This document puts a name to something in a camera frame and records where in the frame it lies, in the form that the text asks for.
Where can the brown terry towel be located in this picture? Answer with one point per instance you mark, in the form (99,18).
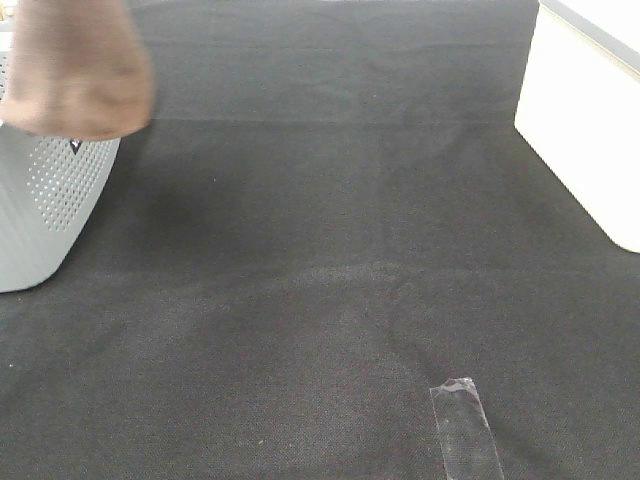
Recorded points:
(77,69)

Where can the clear tape strip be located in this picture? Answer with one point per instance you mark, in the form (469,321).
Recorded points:
(466,440)

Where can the grey perforated laundry basket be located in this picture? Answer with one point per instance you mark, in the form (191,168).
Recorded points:
(49,188)

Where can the white woven storage box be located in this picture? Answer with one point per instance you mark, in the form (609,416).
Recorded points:
(579,107)

